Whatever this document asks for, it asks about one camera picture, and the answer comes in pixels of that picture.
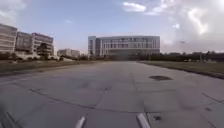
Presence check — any grass strip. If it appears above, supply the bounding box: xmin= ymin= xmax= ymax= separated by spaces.
xmin=139 ymin=60 xmax=224 ymax=80
xmin=0 ymin=59 xmax=101 ymax=75

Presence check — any stepped multi-storey building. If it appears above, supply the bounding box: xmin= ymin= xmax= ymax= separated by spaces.
xmin=0 ymin=23 xmax=55 ymax=58

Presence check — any round dark manhole cover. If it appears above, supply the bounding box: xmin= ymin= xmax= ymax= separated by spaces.
xmin=148 ymin=75 xmax=173 ymax=82

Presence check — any robot's own part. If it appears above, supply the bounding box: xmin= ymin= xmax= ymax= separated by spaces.
xmin=136 ymin=112 xmax=152 ymax=128
xmin=74 ymin=116 xmax=87 ymax=128

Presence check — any row of dark trees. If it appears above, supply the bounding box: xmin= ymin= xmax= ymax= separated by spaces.
xmin=109 ymin=50 xmax=224 ymax=63

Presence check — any grey concrete slab pavement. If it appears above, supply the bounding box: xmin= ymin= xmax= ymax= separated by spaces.
xmin=0 ymin=60 xmax=224 ymax=128

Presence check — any low pale building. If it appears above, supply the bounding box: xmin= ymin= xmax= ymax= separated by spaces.
xmin=56 ymin=48 xmax=81 ymax=58

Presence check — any large grey glass-fronted building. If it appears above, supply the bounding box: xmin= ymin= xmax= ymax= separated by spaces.
xmin=87 ymin=35 xmax=161 ymax=58

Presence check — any row of bushes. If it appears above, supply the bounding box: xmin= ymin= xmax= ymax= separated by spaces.
xmin=0 ymin=51 xmax=88 ymax=62

